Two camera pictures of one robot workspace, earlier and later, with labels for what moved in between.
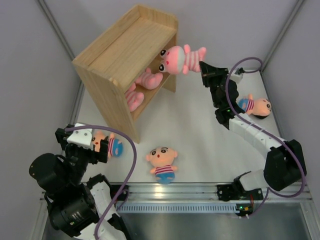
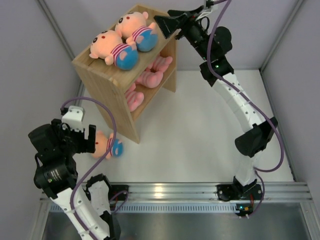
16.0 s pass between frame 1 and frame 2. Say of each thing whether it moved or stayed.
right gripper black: moved
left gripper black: moved
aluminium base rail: stayed
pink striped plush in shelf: stayed
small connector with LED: stayed
